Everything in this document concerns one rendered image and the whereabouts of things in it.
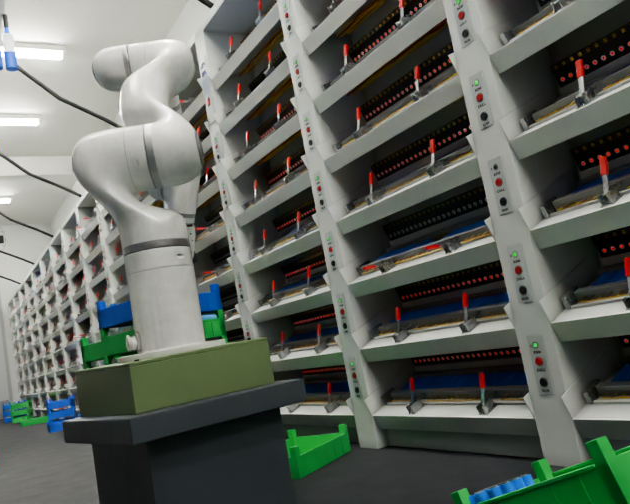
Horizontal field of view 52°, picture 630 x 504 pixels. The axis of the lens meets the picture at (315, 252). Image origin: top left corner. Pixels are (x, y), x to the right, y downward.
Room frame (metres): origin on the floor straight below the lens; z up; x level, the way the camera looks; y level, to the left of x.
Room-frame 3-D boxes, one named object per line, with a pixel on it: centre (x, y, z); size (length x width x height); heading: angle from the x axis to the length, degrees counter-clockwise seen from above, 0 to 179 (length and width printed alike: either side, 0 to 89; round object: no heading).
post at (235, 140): (2.62, 0.23, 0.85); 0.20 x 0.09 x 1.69; 121
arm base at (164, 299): (1.17, 0.28, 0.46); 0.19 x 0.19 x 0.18
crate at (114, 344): (1.93, 0.48, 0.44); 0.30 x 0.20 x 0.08; 138
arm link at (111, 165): (1.16, 0.31, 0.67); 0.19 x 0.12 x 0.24; 95
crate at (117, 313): (1.93, 0.48, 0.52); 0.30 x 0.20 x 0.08; 138
